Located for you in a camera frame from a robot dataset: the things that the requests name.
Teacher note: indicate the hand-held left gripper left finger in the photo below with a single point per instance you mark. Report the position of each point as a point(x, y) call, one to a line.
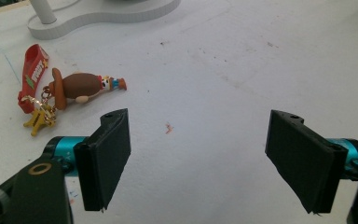
point(105, 165)

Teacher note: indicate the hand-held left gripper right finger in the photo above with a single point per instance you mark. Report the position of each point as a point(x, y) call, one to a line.
point(304, 161)

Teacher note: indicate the white stand base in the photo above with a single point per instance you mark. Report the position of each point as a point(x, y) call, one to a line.
point(96, 15)

